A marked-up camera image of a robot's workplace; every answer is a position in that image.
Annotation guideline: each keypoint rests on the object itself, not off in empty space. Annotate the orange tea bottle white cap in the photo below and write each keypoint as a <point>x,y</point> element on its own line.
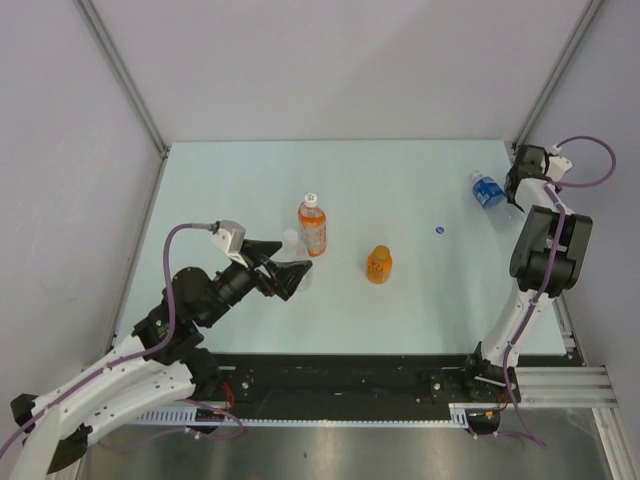
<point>313,221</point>

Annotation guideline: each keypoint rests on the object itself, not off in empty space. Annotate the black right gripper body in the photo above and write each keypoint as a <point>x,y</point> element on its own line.
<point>514,203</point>

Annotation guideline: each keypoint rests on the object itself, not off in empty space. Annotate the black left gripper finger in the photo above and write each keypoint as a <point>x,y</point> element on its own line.
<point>287,276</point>
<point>257,252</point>

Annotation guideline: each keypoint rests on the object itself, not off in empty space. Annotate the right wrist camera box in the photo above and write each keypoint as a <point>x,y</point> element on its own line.
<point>558,164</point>

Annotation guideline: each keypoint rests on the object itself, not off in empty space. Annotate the aluminium frame rail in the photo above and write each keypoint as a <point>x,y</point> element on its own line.
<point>566,387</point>

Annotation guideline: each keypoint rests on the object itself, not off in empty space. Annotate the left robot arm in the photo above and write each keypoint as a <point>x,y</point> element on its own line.
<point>160,362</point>

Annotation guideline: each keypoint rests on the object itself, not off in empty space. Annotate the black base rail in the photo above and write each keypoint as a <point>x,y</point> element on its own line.
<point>441,378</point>

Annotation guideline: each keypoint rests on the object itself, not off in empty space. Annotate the small orange bottle gold cap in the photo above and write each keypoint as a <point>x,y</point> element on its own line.
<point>379,265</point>

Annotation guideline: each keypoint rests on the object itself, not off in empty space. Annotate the blue Pocari Sweat bottle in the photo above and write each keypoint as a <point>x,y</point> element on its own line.
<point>493,201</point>

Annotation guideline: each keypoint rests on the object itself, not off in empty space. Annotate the white slotted cable duct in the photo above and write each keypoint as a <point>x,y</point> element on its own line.
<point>434,417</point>

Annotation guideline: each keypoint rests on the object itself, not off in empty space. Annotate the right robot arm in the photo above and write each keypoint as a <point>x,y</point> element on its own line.
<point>547,260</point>

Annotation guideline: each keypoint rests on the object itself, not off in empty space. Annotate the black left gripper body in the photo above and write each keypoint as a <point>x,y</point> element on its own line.
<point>263,281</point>

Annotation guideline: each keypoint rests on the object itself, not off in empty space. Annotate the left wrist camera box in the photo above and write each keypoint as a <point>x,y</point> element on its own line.
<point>228,237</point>

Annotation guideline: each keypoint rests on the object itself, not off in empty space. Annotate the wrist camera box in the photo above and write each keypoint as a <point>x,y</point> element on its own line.
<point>558,164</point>
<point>228,237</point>

